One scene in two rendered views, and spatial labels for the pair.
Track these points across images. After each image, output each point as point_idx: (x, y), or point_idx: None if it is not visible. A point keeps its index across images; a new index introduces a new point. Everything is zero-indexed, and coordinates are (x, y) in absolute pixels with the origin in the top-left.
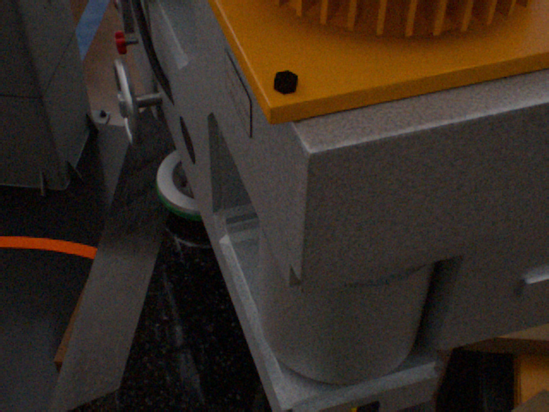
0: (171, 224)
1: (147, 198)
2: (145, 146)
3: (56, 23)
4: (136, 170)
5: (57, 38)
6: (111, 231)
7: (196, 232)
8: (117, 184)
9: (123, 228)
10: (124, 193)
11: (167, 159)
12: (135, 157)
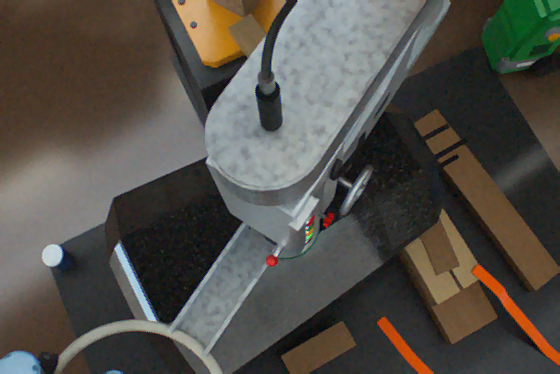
0: (321, 227)
1: (298, 279)
2: (246, 337)
3: None
4: (269, 323)
5: None
6: (321, 298)
7: None
8: (279, 337)
9: (320, 284)
10: (289, 317)
11: (290, 254)
12: (256, 339)
